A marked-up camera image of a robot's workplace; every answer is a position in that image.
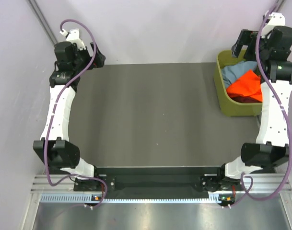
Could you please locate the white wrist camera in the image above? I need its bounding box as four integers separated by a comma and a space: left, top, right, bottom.
262, 12, 286, 34
60, 29, 86, 51

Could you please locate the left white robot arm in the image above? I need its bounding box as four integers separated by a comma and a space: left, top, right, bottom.
33, 41, 105, 190

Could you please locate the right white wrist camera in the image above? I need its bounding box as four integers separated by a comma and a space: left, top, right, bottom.
262, 12, 286, 34

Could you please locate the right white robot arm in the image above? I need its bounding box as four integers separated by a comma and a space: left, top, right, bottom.
214, 26, 292, 190

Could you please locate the orange t-shirt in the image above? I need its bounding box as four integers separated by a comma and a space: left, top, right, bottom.
226, 70, 262, 101

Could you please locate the olive green plastic bin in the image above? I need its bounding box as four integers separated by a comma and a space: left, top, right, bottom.
213, 49, 262, 117

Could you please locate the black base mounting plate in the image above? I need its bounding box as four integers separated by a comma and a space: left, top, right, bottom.
73, 166, 244, 199

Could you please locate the dark red t-shirt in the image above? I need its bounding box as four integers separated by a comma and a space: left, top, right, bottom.
232, 96, 262, 104

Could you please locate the light blue t-shirt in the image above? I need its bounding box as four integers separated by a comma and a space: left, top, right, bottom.
221, 61, 257, 89

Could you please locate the aluminium frame rail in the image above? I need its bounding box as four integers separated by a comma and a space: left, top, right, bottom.
30, 173, 292, 194

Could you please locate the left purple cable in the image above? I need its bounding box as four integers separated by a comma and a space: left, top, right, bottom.
44, 19, 108, 208

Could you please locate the slotted grey cable duct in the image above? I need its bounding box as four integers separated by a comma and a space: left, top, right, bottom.
40, 193, 236, 203

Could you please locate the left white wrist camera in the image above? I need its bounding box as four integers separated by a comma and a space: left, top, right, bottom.
60, 29, 86, 51

